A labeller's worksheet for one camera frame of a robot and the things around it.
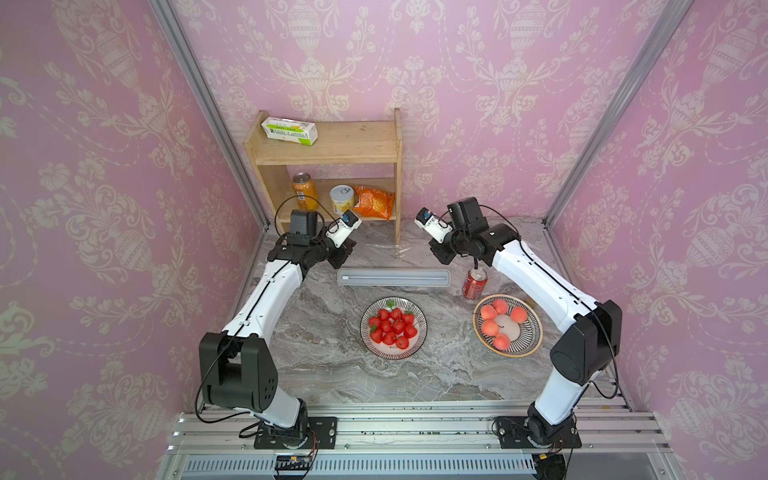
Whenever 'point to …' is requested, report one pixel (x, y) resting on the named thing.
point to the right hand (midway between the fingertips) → (435, 239)
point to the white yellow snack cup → (342, 197)
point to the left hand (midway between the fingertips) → (351, 242)
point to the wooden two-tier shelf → (352, 166)
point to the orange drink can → (305, 190)
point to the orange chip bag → (374, 203)
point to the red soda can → (475, 283)
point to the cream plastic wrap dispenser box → (397, 277)
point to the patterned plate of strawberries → (393, 328)
